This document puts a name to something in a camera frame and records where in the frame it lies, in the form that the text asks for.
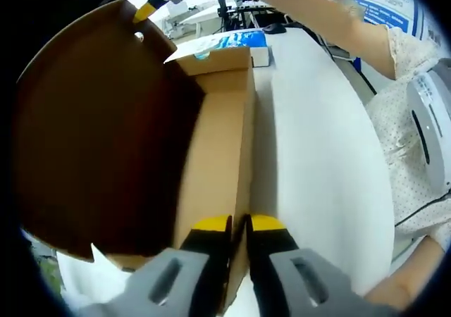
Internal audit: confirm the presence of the blue framed wall poster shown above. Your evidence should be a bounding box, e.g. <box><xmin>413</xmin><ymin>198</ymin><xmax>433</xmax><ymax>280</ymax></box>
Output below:
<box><xmin>347</xmin><ymin>0</ymin><xmax>445</xmax><ymax>50</ymax></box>

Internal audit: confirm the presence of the blue soft tissue packet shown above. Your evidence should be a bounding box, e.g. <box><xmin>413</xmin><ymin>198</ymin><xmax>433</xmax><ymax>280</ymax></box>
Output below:
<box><xmin>172</xmin><ymin>29</ymin><xmax>274</xmax><ymax>68</ymax></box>

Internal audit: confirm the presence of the black floor cable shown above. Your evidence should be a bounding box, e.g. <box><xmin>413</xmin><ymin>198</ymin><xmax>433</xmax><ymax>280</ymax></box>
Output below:
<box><xmin>306</xmin><ymin>27</ymin><xmax>378</xmax><ymax>94</ymax></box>

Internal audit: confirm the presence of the white chest-worn device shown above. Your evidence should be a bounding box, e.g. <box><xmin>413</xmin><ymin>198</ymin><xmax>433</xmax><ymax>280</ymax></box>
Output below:
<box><xmin>407</xmin><ymin>58</ymin><xmax>451</xmax><ymax>193</ymax></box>

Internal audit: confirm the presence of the black device cable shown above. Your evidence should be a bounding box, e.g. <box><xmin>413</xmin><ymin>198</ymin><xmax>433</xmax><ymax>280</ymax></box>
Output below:
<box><xmin>394</xmin><ymin>188</ymin><xmax>451</xmax><ymax>226</ymax></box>

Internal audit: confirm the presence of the brown cardboard shoe box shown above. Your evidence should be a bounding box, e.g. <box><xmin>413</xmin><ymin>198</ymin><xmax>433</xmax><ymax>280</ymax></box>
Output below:
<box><xmin>12</xmin><ymin>0</ymin><xmax>257</xmax><ymax>314</ymax></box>

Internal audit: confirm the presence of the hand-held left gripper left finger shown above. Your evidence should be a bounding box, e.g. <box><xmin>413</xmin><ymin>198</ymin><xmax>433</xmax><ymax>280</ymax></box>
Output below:
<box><xmin>75</xmin><ymin>213</ymin><xmax>233</xmax><ymax>317</ymax></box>

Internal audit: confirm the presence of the person in dotted white shirt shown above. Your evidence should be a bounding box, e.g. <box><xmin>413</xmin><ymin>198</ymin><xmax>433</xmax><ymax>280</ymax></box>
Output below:
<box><xmin>364</xmin><ymin>26</ymin><xmax>451</xmax><ymax>244</ymax></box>

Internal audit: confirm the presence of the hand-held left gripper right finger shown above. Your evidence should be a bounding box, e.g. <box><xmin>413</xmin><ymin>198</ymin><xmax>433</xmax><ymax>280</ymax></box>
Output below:
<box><xmin>245</xmin><ymin>213</ymin><xmax>392</xmax><ymax>317</ymax></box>

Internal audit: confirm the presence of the black metal stand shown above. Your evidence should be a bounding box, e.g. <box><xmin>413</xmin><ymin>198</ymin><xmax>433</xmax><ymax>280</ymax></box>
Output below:
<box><xmin>214</xmin><ymin>0</ymin><xmax>293</xmax><ymax>32</ymax></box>

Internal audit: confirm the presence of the black computer mouse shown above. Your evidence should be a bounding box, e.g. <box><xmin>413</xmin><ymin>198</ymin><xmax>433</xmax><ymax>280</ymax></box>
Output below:
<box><xmin>262</xmin><ymin>23</ymin><xmax>287</xmax><ymax>35</ymax></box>

